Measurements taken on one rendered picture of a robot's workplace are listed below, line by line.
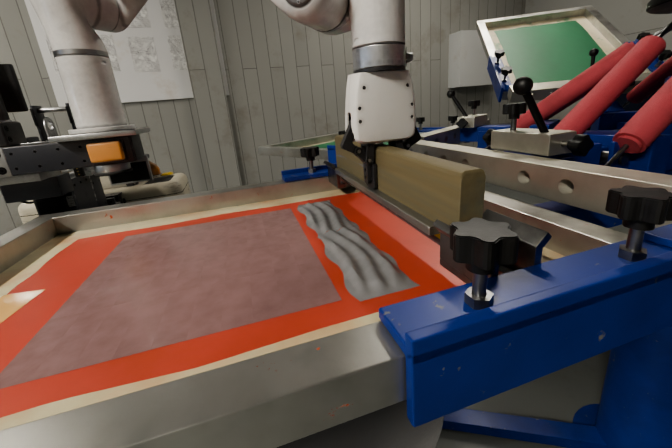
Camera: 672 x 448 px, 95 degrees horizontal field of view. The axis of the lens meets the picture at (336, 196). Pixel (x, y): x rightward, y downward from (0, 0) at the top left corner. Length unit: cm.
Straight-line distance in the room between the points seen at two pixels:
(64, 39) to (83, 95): 11
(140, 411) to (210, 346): 10
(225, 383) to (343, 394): 7
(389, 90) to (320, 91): 320
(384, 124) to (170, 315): 36
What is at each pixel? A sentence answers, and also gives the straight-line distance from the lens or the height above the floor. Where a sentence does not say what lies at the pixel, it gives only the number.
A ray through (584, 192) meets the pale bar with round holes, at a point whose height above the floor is 101.
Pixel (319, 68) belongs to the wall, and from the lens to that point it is 368.
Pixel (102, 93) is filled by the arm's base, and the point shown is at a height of 122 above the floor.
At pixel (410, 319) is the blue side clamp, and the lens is 24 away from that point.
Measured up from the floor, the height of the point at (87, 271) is 96.
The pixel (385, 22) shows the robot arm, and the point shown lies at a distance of 46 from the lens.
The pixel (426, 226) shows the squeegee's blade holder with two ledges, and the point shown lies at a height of 102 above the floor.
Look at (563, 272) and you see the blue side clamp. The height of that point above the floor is 100.
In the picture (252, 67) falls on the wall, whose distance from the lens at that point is 355.
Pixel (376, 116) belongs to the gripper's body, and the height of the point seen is 113.
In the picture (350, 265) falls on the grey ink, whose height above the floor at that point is 96.
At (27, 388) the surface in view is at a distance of 38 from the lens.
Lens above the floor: 115
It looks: 16 degrees down
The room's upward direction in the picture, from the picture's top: 5 degrees counter-clockwise
